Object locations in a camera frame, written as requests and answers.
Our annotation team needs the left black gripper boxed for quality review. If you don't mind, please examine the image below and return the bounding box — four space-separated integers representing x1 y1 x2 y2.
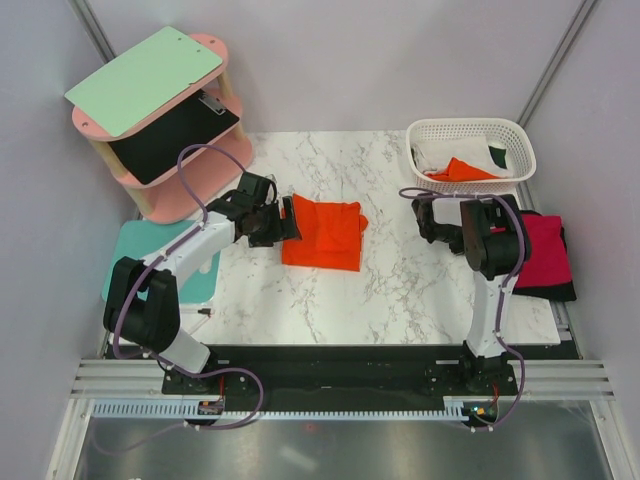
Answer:
248 196 301 248

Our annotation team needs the orange t shirt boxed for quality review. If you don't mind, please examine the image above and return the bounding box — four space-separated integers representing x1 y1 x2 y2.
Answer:
281 194 369 272
426 157 510 183

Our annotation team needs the black t shirt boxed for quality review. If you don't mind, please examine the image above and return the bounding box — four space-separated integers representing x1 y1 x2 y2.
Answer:
512 209 579 303

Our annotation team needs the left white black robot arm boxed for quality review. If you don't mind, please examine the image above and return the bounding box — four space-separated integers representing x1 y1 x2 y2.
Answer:
103 172 301 393

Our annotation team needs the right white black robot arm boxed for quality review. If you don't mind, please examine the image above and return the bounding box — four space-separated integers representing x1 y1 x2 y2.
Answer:
411 194 532 395

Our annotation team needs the dark green cloth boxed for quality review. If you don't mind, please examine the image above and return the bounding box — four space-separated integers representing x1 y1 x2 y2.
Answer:
489 146 507 169

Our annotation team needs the white marker pen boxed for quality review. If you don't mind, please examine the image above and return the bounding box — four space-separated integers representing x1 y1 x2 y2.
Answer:
180 307 212 317

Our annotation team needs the white plastic laundry basket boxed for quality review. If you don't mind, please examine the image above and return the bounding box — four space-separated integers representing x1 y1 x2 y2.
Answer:
405 118 536 193

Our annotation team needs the pink two tier shelf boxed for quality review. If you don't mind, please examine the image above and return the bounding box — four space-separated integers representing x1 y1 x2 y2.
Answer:
83 52 253 224

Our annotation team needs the teal cutting board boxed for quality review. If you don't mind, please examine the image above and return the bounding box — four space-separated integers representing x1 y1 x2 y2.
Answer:
101 220 220 306

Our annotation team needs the black clipboard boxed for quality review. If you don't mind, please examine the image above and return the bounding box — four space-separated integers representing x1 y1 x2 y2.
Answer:
109 90 240 185

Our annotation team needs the mint green board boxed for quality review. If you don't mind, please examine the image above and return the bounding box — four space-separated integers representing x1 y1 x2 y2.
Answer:
64 26 228 141

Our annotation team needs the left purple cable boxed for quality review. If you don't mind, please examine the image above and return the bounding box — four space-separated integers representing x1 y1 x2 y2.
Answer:
89 144 266 454

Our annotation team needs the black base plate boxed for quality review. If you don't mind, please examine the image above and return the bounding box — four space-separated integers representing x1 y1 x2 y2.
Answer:
152 341 579 413

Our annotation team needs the aluminium frame rail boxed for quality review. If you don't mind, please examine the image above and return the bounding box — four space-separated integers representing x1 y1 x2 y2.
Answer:
70 360 615 401

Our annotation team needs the white cable duct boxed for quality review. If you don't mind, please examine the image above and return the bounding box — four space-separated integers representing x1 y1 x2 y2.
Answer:
92 399 471 421

